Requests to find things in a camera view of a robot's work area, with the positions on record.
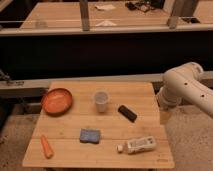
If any black rectangular block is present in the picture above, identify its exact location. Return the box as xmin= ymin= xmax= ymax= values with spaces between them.
xmin=118 ymin=105 xmax=137 ymax=122

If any white plastic bottle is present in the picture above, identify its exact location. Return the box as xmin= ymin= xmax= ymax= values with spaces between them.
xmin=117 ymin=136 xmax=157 ymax=154

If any small clear cup background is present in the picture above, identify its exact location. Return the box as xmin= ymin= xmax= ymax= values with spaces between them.
xmin=35 ymin=14 xmax=47 ymax=29

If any grey metal post right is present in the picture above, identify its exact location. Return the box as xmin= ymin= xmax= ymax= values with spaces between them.
xmin=167 ymin=0 xmax=185 ymax=29

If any white paper sheet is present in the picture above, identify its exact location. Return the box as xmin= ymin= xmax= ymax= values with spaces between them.
xmin=95 ymin=4 xmax=116 ymax=11

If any orange ceramic bowl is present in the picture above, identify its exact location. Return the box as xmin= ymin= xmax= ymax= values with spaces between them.
xmin=41 ymin=88 xmax=73 ymax=117

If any white folded paper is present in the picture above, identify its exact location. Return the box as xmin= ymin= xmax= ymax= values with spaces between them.
xmin=95 ymin=20 xmax=117 ymax=27

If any metal clamp at left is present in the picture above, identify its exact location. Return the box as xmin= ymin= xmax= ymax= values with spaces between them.
xmin=0 ymin=69 xmax=24 ymax=86

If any wooden board table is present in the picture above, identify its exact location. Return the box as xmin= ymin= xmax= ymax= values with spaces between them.
xmin=22 ymin=81 xmax=174 ymax=169

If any orange carrot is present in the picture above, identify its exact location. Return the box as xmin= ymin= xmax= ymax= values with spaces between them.
xmin=40 ymin=135 xmax=54 ymax=159

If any grey metal post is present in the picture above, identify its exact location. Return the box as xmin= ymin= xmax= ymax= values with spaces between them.
xmin=79 ymin=0 xmax=90 ymax=31
xmin=167 ymin=0 xmax=185 ymax=29

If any dark clutter on bench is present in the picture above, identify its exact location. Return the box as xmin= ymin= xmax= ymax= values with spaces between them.
xmin=125 ymin=0 xmax=163 ymax=13

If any blue sponge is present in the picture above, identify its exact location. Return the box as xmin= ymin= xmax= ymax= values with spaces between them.
xmin=80 ymin=129 xmax=101 ymax=144

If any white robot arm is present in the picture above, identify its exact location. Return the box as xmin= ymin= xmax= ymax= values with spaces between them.
xmin=156 ymin=62 xmax=213 ymax=118

